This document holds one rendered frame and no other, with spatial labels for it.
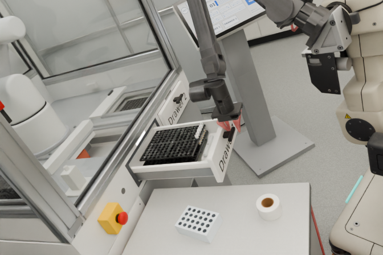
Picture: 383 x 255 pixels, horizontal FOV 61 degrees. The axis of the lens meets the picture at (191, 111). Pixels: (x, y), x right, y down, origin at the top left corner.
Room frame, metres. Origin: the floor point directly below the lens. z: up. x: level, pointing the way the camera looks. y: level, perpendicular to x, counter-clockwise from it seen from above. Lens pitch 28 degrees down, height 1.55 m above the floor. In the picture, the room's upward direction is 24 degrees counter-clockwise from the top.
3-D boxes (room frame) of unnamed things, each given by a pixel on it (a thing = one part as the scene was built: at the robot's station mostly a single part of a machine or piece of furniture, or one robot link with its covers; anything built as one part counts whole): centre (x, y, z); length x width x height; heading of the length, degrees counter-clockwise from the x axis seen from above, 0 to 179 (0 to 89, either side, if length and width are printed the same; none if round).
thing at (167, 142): (1.05, 0.11, 0.87); 0.22 x 0.18 x 0.06; 60
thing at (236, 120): (0.95, -0.12, 0.94); 0.07 x 0.07 x 0.09; 61
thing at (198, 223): (0.74, 0.12, 0.78); 0.12 x 0.08 x 0.04; 45
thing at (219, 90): (0.96, -0.11, 1.07); 0.07 x 0.06 x 0.07; 60
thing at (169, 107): (1.38, 0.06, 0.87); 0.29 x 0.02 x 0.11; 150
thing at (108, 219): (0.81, 0.37, 0.88); 0.07 x 0.05 x 0.07; 150
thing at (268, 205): (0.68, -0.10, 0.78); 0.07 x 0.07 x 0.04
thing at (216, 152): (0.95, -0.06, 0.87); 0.29 x 0.02 x 0.11; 150
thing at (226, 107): (0.96, -0.11, 1.01); 0.10 x 0.07 x 0.07; 61
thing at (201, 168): (1.05, 0.12, 0.86); 0.40 x 0.26 x 0.06; 60
